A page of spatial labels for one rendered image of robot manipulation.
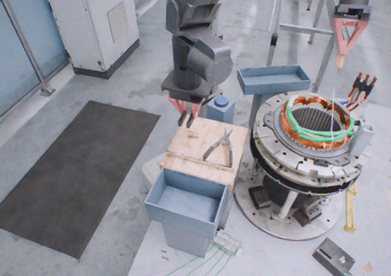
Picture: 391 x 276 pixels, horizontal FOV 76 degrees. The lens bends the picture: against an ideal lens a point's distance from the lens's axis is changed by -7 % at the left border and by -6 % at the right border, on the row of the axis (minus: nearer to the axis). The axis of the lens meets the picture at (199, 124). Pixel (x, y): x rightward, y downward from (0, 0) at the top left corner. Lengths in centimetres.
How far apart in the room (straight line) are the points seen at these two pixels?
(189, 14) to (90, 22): 226
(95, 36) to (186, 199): 223
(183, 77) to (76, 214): 155
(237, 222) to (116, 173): 128
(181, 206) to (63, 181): 152
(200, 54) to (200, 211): 40
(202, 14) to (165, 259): 68
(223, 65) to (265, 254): 62
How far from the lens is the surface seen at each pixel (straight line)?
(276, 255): 90
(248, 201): 94
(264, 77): 105
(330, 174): 69
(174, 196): 72
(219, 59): 44
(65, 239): 189
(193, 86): 54
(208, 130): 75
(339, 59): 66
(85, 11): 266
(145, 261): 88
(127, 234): 179
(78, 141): 235
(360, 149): 74
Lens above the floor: 161
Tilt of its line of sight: 45 degrees down
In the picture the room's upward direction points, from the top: straight up
